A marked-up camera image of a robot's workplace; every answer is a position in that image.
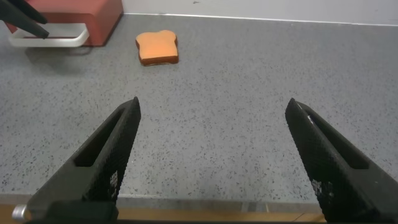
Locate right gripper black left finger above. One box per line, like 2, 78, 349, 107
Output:
26, 96, 142, 224

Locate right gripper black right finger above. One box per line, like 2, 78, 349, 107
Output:
285, 98, 398, 224

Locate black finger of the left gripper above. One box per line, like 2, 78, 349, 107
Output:
7, 0, 48, 25
0, 0, 50, 40

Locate red drawer with white handle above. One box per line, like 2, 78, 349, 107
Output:
8, 22, 90, 48

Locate toy bread slice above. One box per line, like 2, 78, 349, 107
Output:
135, 29, 180, 67

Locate red drawer box white handle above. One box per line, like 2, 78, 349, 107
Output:
4, 0, 124, 47

